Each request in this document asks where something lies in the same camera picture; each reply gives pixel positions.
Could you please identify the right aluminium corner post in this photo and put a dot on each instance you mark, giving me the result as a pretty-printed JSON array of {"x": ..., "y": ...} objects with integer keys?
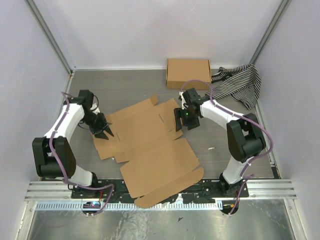
[{"x": 280, "y": 11}]

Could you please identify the folded brown cardboard box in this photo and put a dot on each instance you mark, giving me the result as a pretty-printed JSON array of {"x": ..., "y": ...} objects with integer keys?
[{"x": 181, "y": 70}]

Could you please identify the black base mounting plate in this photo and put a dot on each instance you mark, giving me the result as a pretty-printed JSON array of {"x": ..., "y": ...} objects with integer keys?
[{"x": 204, "y": 191}]

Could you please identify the aluminium front frame rail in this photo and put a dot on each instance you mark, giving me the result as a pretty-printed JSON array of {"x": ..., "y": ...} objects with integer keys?
[{"x": 257, "y": 189}]

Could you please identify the aluminium corner post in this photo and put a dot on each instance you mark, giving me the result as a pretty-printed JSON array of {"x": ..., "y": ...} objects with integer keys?
[
  {"x": 38, "y": 11},
  {"x": 280, "y": 11}
]

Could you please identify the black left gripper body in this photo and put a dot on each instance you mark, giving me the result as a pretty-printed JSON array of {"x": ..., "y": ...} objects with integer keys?
[{"x": 97, "y": 122}]

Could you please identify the brown cardboard box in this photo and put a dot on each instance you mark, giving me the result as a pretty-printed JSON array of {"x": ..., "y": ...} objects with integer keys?
[
  {"x": 153, "y": 153},
  {"x": 181, "y": 70}
]

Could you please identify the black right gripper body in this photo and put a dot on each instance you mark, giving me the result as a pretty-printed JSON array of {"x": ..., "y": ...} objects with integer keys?
[{"x": 190, "y": 120}]

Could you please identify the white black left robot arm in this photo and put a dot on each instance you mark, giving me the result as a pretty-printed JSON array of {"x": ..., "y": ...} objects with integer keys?
[{"x": 53, "y": 155}]

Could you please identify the striped black white cloth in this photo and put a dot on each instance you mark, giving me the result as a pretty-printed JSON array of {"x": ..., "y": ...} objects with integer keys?
[{"x": 242, "y": 83}]

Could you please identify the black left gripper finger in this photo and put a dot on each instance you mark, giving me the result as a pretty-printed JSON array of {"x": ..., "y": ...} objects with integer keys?
[
  {"x": 101, "y": 135},
  {"x": 108, "y": 130}
]

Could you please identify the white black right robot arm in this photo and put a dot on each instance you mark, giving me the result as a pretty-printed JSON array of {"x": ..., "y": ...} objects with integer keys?
[{"x": 244, "y": 136}]

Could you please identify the slotted grey cable duct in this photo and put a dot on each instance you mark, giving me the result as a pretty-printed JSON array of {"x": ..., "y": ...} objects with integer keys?
[{"x": 81, "y": 205}]

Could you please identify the left aluminium corner post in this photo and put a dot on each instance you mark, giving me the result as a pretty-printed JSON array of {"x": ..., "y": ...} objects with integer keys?
[{"x": 38, "y": 11}]

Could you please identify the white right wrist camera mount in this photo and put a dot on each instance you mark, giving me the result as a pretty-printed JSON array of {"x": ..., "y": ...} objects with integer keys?
[{"x": 182, "y": 99}]

